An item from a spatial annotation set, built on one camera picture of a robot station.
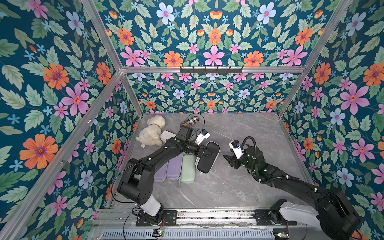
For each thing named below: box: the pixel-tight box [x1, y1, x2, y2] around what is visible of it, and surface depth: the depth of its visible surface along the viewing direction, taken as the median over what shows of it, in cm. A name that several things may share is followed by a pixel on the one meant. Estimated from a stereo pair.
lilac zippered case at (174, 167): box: [166, 153, 184, 180], surface depth 88 cm
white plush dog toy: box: [135, 115, 166, 146], surface depth 100 cm
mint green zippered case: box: [180, 154, 196, 184], surface depth 88 cm
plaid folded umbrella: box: [182, 116, 200, 128], surface depth 113 cm
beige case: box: [195, 141, 221, 174], surface depth 80 cm
